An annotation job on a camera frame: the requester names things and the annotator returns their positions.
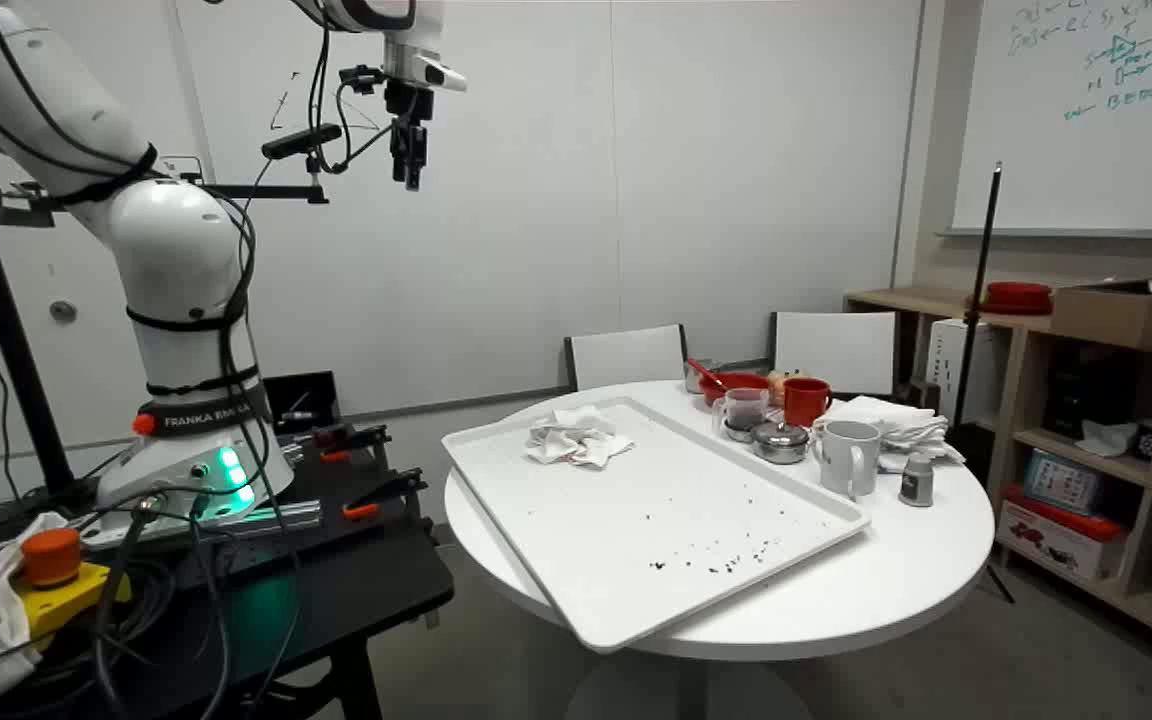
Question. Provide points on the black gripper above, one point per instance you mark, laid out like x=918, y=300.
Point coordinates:
x=408, y=105

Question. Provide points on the white towel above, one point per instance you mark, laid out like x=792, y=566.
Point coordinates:
x=576, y=439

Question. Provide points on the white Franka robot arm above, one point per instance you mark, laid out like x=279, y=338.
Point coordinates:
x=176, y=265

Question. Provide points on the large white tray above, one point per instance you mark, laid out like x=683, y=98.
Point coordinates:
x=657, y=532

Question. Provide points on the white chair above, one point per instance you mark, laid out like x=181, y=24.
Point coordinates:
x=839, y=350
x=625, y=357

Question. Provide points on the red bowl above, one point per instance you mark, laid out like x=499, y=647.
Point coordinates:
x=734, y=382

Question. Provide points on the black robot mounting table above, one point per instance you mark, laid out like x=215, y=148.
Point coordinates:
x=348, y=575

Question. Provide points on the clear glass container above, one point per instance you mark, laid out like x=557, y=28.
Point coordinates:
x=741, y=419

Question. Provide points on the red cup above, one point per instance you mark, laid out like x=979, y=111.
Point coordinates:
x=807, y=400

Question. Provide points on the round metal tin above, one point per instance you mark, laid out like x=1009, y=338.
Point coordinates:
x=783, y=446

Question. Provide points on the white mug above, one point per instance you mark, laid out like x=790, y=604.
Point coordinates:
x=849, y=463

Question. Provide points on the orange emergency stop button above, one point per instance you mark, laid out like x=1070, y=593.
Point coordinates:
x=53, y=566

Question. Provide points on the stack of white napkins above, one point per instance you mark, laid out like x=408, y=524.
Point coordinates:
x=900, y=425

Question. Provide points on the white box appliance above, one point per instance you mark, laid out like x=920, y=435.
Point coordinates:
x=959, y=367

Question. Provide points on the thin black pole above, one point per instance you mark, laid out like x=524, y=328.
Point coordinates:
x=979, y=305

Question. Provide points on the small grey jar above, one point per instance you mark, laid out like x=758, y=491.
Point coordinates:
x=918, y=483

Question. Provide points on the red plate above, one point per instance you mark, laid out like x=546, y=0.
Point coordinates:
x=1016, y=299

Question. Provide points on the round white table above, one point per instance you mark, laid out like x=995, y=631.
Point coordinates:
x=899, y=575

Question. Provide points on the whiteboard with green writing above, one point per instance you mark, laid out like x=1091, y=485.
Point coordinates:
x=1081, y=147

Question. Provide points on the cardboard box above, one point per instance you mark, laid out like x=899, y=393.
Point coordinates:
x=1117, y=319

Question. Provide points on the red and white box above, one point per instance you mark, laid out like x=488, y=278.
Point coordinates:
x=1057, y=532

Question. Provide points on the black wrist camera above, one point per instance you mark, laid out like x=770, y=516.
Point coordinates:
x=362, y=76

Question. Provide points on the black cylindrical camera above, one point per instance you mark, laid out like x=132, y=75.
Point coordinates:
x=299, y=143

